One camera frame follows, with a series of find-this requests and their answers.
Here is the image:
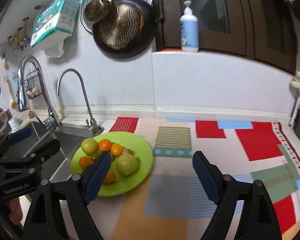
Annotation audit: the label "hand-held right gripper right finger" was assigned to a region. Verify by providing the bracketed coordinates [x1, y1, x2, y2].
[192, 151, 283, 240]

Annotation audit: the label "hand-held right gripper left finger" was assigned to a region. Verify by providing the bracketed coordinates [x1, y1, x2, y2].
[21, 151, 112, 240]

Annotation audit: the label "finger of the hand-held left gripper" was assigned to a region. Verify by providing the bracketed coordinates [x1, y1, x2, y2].
[0, 139, 61, 174]
[0, 127, 32, 155]

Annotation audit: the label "large orange tangerine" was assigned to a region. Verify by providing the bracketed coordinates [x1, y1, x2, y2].
[79, 156, 94, 170]

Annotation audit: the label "medium yellow-green fruit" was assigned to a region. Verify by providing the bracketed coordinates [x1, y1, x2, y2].
[81, 138, 99, 155]

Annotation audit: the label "large yellow-green fruit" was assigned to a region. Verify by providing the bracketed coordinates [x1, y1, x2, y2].
[116, 154, 139, 176]

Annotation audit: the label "green plastic plate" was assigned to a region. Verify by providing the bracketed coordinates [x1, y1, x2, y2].
[70, 131, 154, 197]

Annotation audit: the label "person's left hand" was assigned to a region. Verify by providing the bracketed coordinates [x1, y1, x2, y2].
[7, 196, 24, 228]

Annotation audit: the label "white cup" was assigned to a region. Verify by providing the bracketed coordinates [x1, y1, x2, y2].
[8, 115, 20, 130]

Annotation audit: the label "steel kitchen sink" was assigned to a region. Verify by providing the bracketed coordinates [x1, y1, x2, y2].
[5, 120, 105, 188]

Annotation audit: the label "steel bowl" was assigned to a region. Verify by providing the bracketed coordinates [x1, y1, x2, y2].
[0, 107, 13, 137]

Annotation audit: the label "tall chrome pull-down faucet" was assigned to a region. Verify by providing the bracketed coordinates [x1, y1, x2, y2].
[17, 55, 63, 130]

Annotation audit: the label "colourful patchwork mat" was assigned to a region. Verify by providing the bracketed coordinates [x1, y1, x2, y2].
[107, 116, 300, 240]

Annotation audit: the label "garlic bulbs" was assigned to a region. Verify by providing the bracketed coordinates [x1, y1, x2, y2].
[27, 86, 42, 97]

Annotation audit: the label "slim chrome gooseneck faucet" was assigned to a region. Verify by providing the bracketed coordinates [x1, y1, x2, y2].
[56, 68, 102, 135]

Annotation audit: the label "green white tissue pack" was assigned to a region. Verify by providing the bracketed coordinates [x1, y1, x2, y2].
[30, 0, 81, 48]

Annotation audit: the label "brass ladle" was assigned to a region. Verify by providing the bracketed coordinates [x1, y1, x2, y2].
[83, 0, 117, 22]

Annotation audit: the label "white blue pump bottle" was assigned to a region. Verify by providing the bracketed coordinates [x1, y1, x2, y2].
[179, 0, 200, 53]

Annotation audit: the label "perforated metal strainer plate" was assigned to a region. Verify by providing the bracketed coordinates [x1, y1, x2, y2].
[97, 2, 145, 50]

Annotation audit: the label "black frying pan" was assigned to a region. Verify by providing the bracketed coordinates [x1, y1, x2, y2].
[92, 0, 157, 59]

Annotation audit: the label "dark wooden cabinet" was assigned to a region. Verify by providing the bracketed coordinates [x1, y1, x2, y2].
[154, 0, 300, 75]

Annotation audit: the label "yellow handled dish brush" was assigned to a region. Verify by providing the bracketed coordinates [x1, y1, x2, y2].
[5, 79, 17, 110]

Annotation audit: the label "black wire basket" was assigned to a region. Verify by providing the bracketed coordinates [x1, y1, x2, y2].
[26, 70, 44, 100]

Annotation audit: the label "yellow handle wall tap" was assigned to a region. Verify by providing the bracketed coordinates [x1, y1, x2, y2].
[7, 27, 31, 52]

